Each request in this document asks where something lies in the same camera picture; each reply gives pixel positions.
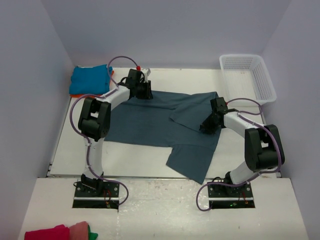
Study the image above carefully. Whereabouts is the grey-blue t-shirt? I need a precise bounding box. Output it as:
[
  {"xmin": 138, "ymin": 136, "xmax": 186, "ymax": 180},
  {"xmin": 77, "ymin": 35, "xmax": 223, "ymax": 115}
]
[{"xmin": 105, "ymin": 91, "xmax": 221, "ymax": 184}]

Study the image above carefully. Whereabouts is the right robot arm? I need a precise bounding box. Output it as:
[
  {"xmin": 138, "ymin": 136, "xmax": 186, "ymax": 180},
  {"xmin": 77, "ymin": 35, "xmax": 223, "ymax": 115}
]
[{"xmin": 196, "ymin": 97, "xmax": 285, "ymax": 198}]

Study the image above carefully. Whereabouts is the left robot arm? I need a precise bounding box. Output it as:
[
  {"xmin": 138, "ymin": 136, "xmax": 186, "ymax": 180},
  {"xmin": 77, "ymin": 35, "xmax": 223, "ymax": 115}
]
[{"xmin": 78, "ymin": 68, "xmax": 153, "ymax": 197}]

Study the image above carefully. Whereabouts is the white plastic basket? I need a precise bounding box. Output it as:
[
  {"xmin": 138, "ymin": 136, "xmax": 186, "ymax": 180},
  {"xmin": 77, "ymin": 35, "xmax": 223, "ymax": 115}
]
[{"xmin": 219, "ymin": 54, "xmax": 277, "ymax": 107}]

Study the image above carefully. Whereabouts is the folded blue t-shirt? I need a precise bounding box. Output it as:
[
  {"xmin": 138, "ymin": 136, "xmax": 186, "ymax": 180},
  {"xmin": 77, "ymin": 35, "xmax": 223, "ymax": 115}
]
[{"xmin": 68, "ymin": 64, "xmax": 113, "ymax": 96}]

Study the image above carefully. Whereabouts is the folded orange t-shirt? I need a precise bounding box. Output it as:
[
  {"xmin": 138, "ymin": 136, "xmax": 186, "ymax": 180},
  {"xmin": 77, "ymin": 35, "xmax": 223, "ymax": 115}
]
[{"xmin": 69, "ymin": 70, "xmax": 115, "ymax": 99}]

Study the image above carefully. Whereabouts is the pink folded cloth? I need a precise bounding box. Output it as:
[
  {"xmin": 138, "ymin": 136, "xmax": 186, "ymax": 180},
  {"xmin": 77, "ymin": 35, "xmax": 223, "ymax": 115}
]
[{"xmin": 69, "ymin": 221, "xmax": 89, "ymax": 240}]

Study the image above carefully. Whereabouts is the green cloth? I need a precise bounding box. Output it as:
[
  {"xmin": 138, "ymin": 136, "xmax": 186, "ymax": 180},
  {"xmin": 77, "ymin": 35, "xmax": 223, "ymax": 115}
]
[{"xmin": 88, "ymin": 225, "xmax": 99, "ymax": 240}]

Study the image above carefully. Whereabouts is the magenta folded cloth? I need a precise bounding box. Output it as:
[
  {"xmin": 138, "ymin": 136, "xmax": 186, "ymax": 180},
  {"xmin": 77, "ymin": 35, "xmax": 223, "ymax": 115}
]
[{"xmin": 24, "ymin": 224, "xmax": 70, "ymax": 240}]

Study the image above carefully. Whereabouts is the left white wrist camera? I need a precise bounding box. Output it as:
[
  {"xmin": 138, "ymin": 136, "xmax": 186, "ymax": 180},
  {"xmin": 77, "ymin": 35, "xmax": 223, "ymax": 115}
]
[{"xmin": 141, "ymin": 68, "xmax": 151, "ymax": 82}]

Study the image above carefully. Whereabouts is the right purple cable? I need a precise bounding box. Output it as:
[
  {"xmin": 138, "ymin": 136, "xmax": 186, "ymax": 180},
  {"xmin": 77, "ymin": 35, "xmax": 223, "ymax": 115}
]
[{"xmin": 196, "ymin": 97, "xmax": 283, "ymax": 212}]

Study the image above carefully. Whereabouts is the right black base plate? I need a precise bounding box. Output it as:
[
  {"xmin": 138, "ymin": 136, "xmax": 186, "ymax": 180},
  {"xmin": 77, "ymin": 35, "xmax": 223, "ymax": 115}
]
[{"xmin": 207, "ymin": 184, "xmax": 255, "ymax": 210}]

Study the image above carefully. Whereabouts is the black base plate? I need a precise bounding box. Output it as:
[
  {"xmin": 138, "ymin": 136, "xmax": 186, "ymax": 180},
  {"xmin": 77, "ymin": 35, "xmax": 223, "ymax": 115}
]
[
  {"xmin": 207, "ymin": 184, "xmax": 255, "ymax": 210},
  {"xmin": 72, "ymin": 181, "xmax": 120, "ymax": 210}
]

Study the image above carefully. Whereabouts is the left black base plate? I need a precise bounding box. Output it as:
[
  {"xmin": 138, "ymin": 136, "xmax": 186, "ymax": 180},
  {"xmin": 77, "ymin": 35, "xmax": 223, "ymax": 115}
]
[{"xmin": 72, "ymin": 181, "xmax": 120, "ymax": 210}]

